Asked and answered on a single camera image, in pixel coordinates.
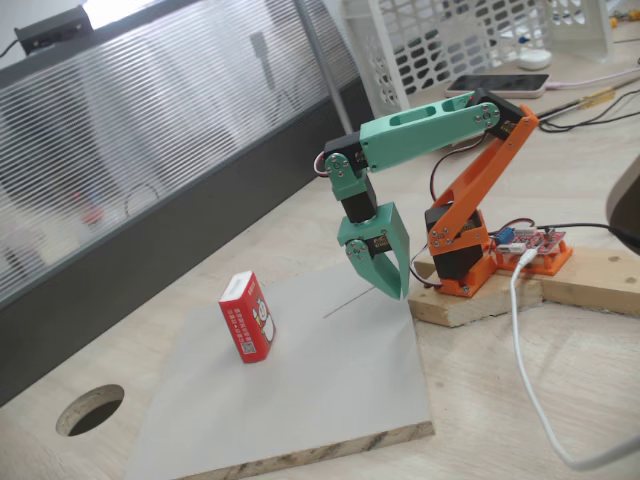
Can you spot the green gripper with servo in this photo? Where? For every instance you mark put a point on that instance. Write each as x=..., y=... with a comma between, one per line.
x=381, y=231

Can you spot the red tissue box with snowman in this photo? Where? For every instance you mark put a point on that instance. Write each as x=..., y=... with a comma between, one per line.
x=250, y=320

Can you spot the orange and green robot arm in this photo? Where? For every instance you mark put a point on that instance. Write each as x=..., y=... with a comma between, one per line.
x=415, y=135

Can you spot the black box device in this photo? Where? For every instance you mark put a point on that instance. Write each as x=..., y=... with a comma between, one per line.
x=55, y=27

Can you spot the wooden base block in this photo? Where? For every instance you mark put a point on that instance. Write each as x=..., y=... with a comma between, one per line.
x=465, y=307

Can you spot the grey laminated wooden board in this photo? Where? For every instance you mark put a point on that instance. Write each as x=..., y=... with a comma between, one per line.
x=300, y=380

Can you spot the red circuit board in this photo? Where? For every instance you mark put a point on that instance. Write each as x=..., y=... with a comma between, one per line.
x=530, y=241

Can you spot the long wooden base plank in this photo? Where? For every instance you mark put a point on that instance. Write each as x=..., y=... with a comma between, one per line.
x=595, y=280

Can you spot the smartphone with pink case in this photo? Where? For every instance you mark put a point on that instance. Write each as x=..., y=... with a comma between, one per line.
x=500, y=85

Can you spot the white lattice plastic basket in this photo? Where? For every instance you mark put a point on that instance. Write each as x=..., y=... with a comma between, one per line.
x=440, y=45

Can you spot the grey rounded object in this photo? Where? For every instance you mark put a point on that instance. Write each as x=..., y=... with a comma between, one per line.
x=627, y=200

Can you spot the white earbuds case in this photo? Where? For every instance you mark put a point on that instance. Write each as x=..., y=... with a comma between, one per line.
x=534, y=60

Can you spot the ribbed glass desk partition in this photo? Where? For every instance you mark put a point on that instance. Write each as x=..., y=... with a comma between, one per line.
x=150, y=150

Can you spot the grey metal post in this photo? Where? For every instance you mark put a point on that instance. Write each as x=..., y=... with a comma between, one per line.
x=325, y=65

